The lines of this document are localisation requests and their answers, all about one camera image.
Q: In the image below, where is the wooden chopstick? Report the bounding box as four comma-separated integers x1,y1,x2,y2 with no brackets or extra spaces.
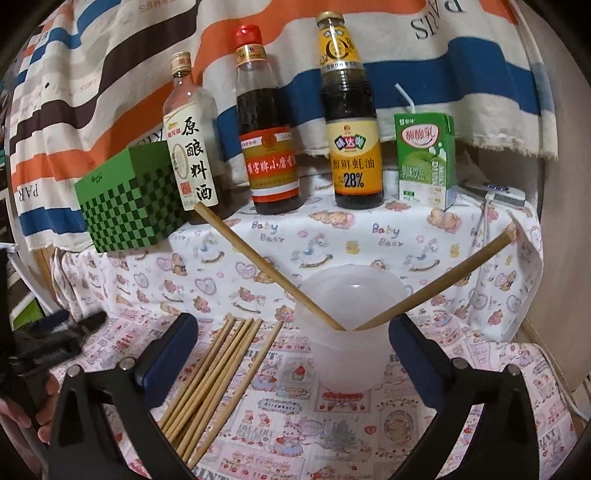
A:
186,321,283,470
194,203,345,331
356,222,518,331
163,319,254,443
158,314,235,430
172,319,263,463
159,316,252,443

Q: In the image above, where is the person's left hand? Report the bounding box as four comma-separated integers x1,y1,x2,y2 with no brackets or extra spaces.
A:
0,374,61,445

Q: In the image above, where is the brown wooden shelf board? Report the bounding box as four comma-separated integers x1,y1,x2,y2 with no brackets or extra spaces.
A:
518,1,590,391

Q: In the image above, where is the green checkered box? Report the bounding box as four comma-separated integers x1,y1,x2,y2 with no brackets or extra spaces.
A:
74,142,188,253

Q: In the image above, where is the translucent plastic cup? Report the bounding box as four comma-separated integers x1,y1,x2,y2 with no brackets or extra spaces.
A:
294,265,407,394

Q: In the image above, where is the striped Hermes Paris cloth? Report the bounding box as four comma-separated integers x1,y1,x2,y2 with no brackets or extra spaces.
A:
5,1,558,251

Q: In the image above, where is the clear cooking wine bottle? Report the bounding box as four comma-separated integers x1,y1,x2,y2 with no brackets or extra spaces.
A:
162,52,230,223

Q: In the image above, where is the red-capped dark sauce bottle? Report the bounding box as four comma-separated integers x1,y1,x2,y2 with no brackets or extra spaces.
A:
235,25,301,215

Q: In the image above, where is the green milk drink carton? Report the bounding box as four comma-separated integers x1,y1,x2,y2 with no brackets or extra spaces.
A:
394,84,457,211

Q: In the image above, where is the yellow-label oyster sauce bottle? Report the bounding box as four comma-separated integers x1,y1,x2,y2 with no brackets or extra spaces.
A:
315,11,384,210

